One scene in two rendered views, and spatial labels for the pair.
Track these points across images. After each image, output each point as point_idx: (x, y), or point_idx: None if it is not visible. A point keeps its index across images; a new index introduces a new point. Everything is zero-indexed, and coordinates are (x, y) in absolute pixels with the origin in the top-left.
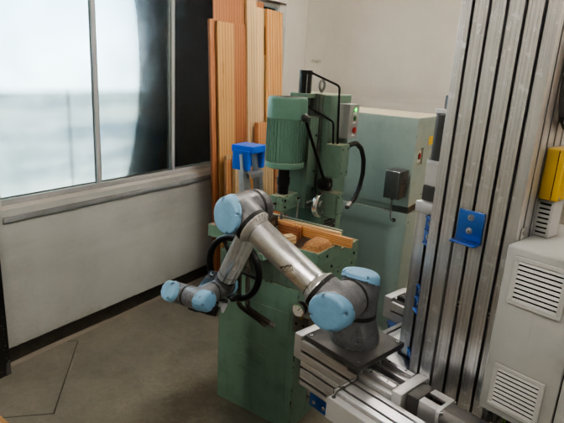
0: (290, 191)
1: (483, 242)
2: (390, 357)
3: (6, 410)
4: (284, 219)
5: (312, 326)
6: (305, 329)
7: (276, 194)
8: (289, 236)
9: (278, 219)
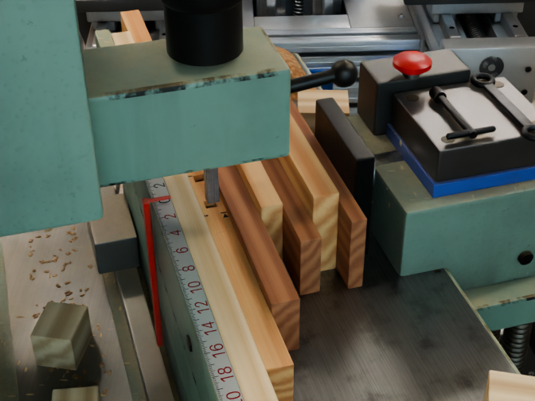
0: (105, 67)
1: None
2: (371, 4)
3: None
4: (193, 191)
5: (485, 46)
6: (512, 44)
7: (247, 60)
8: (334, 95)
9: (292, 138)
